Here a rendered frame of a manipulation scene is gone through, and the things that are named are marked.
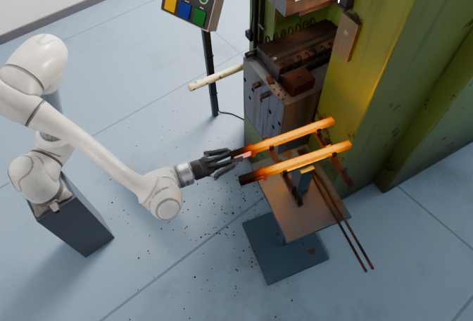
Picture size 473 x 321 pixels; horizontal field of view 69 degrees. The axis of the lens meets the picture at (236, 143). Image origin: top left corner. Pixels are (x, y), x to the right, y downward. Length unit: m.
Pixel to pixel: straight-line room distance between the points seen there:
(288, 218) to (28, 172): 1.12
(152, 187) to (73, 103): 2.09
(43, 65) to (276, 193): 1.02
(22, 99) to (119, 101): 1.81
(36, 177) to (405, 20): 1.53
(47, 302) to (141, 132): 1.24
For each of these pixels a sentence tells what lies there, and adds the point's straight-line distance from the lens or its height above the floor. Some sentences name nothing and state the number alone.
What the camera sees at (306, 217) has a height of 0.72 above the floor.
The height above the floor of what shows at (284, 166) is 0.99.
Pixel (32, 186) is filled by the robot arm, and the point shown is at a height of 0.80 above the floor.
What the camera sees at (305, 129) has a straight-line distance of 1.42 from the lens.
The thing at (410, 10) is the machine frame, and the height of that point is 1.50.
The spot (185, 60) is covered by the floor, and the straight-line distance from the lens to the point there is 3.19.
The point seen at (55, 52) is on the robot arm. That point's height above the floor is 1.36.
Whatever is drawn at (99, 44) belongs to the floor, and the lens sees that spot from 3.58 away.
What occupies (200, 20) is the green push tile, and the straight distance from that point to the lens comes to 1.91.
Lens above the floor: 2.13
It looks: 56 degrees down
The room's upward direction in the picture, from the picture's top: 2 degrees counter-clockwise
